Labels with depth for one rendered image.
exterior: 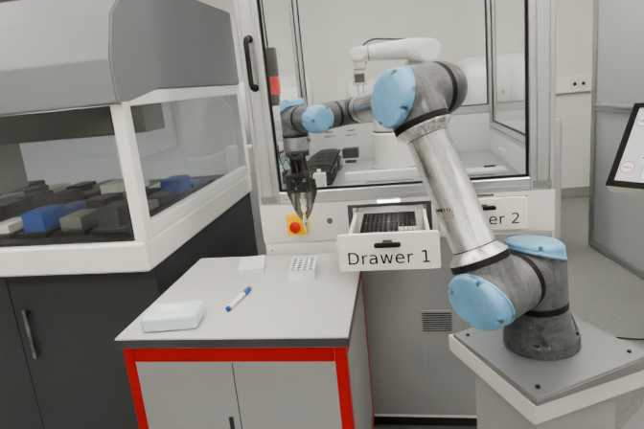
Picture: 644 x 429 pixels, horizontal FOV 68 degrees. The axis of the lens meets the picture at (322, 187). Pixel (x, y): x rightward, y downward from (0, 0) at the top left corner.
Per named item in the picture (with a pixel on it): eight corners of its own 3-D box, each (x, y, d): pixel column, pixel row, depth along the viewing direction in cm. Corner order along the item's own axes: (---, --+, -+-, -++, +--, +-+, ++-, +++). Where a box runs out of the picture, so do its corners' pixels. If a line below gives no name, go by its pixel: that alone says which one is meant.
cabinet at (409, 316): (557, 435, 177) (559, 230, 160) (288, 429, 195) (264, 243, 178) (502, 312, 269) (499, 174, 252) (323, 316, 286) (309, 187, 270)
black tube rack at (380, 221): (418, 251, 145) (417, 231, 144) (360, 253, 148) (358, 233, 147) (415, 228, 166) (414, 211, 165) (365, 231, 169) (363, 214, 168)
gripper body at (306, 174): (286, 195, 139) (282, 155, 136) (289, 189, 147) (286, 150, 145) (312, 193, 138) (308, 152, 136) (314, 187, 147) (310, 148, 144)
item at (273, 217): (555, 230, 161) (555, 189, 158) (264, 243, 178) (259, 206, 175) (496, 174, 253) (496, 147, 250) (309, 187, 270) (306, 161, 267)
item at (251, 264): (264, 272, 161) (263, 267, 161) (238, 275, 160) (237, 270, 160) (265, 259, 173) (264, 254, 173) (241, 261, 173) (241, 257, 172)
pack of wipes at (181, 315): (206, 312, 135) (204, 298, 134) (196, 329, 126) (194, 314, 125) (154, 316, 136) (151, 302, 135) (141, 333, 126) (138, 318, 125)
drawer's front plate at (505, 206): (528, 228, 161) (528, 196, 158) (440, 232, 165) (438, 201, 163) (526, 226, 162) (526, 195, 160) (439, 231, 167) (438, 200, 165)
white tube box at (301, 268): (314, 281, 150) (313, 269, 149) (288, 282, 150) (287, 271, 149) (317, 265, 162) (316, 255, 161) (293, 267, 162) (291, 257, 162)
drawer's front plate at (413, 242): (441, 268, 135) (439, 231, 133) (339, 271, 140) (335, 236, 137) (440, 265, 137) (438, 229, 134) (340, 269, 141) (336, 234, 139)
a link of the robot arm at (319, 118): (343, 100, 129) (321, 101, 138) (309, 106, 123) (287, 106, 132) (347, 128, 131) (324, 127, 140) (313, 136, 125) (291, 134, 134)
